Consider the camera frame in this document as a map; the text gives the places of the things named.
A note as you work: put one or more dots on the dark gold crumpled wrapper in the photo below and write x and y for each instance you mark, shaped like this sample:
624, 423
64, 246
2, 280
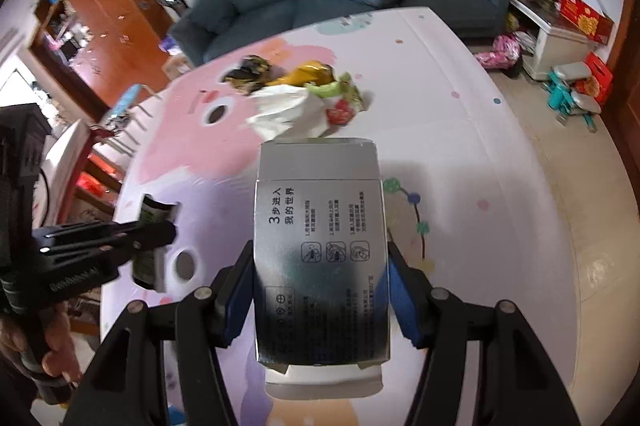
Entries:
247, 74

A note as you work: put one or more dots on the small red gift box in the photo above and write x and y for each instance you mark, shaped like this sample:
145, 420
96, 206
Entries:
600, 79

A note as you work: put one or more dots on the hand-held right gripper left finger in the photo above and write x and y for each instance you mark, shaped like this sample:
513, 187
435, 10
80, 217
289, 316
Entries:
237, 306

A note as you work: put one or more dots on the dining table with cloth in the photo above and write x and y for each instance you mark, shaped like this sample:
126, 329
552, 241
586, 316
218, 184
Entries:
75, 156

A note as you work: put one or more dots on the blue purple box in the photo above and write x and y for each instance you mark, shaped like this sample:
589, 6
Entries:
167, 42

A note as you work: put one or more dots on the large red gift box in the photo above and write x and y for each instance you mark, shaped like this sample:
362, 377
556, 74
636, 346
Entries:
582, 19

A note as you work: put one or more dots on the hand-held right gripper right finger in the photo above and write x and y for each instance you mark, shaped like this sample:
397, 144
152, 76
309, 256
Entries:
406, 306

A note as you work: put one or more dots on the person's left hand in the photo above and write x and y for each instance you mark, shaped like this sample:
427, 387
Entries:
57, 348

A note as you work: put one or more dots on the small dark sofa pillow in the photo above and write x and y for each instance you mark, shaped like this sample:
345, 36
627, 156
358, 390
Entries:
215, 14

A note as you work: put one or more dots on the pastel printed tablecloth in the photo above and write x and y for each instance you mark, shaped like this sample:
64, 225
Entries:
475, 186

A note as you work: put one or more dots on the cardboard box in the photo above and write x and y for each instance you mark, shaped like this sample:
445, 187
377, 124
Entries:
177, 64

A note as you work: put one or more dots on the white plastic bag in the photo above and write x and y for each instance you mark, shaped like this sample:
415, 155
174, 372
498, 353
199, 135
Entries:
285, 111

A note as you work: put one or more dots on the wooden door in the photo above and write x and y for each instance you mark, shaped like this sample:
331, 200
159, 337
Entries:
620, 46

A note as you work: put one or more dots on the blue stool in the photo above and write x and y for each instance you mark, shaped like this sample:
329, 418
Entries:
127, 99

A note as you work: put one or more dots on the teal and white stools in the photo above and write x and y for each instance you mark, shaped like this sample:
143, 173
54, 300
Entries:
572, 94

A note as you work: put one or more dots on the white side table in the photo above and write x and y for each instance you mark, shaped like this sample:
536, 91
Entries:
550, 39

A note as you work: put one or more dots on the dark green snack packet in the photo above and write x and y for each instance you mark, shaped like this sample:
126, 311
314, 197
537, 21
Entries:
147, 268

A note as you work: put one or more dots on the yellow wrapper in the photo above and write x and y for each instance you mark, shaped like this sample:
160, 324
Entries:
307, 74

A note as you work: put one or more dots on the silver carton box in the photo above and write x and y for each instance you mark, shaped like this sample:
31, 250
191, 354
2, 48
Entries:
320, 256

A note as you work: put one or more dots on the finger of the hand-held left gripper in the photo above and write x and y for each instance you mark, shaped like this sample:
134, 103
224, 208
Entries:
145, 232

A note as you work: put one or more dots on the green wrapper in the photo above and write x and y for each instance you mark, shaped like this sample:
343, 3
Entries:
330, 89

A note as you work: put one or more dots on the red wrapper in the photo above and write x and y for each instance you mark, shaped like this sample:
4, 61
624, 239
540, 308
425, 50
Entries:
341, 112

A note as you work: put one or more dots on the pink foil bag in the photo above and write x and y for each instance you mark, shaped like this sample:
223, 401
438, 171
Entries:
500, 51

